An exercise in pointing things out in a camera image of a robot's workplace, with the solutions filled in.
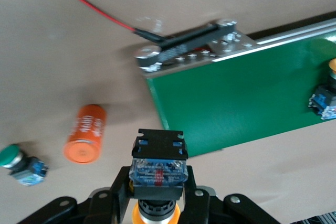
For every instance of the yellow cap push button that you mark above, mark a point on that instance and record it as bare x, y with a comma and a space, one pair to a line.
157, 155
325, 98

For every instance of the orange cylinder marked 4680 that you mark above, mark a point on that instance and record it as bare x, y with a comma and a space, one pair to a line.
84, 134

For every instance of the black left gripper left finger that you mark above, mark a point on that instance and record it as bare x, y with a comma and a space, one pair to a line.
115, 203

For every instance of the green belt conveyor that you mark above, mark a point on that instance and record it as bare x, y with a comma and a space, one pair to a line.
236, 103

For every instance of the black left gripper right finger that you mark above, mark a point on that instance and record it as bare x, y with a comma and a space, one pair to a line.
199, 208

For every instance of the green cap push button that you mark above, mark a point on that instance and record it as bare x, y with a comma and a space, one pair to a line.
18, 163

